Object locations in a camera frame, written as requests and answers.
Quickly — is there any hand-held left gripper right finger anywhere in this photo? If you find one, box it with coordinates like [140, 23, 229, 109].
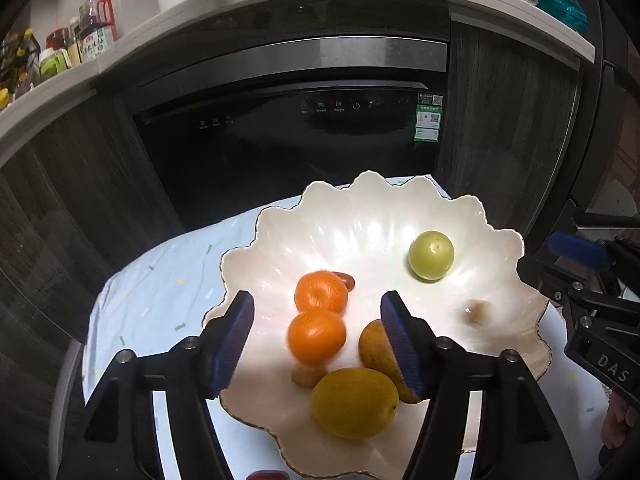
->
[380, 291, 581, 480]

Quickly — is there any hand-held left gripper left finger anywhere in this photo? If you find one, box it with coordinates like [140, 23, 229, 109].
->
[55, 290, 256, 480]

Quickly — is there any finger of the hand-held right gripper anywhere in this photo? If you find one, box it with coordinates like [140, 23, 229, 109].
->
[517, 255, 596, 318]
[546, 232, 640, 281]

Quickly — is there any yellow mango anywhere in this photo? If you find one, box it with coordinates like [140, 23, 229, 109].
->
[358, 319, 423, 405]

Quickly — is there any yellow lemon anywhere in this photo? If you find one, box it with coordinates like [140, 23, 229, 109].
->
[311, 367, 400, 441]

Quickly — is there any brown longan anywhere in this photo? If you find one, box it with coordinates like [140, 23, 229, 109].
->
[462, 299, 491, 325]
[291, 362, 328, 389]

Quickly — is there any orange tangerine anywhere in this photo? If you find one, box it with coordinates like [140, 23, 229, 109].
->
[287, 307, 347, 367]
[294, 270, 349, 314]

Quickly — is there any white scalloped bowl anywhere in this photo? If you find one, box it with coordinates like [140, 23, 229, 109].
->
[201, 170, 553, 478]

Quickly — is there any person's right hand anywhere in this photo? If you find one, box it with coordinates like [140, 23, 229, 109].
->
[597, 390, 640, 466]

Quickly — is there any light blue tablecloth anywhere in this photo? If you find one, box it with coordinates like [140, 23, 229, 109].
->
[82, 175, 616, 480]

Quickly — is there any round green fruit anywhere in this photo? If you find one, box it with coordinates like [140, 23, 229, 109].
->
[408, 230, 456, 281]

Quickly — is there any dark wood cabinet door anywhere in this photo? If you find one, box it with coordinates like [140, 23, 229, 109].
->
[432, 22, 581, 241]
[0, 95, 186, 480]

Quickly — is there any black built-in dishwasher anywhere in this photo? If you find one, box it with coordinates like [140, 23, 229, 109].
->
[112, 35, 448, 231]

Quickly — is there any teal plastic packet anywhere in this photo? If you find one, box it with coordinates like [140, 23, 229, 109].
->
[517, 0, 588, 36]

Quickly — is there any green lidded white container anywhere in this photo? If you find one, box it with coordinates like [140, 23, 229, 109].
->
[39, 49, 69, 79]

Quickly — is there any large soy sauce bottle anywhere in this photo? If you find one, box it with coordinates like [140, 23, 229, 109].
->
[76, 0, 119, 64]

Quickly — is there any group of condiment bottles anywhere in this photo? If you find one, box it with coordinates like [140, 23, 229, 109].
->
[0, 27, 42, 108]

